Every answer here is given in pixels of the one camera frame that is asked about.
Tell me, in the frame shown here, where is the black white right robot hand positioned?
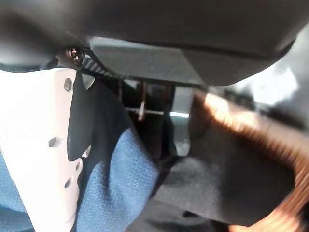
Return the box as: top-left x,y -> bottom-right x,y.
0,0 -> 309,232

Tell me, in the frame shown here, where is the blue garment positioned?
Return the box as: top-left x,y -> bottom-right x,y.
0,128 -> 160,232

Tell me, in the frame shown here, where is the black garment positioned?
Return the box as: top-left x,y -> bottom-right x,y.
70,79 -> 298,227

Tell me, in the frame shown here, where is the large rectangular wicker basket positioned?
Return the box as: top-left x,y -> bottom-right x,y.
192,91 -> 309,232

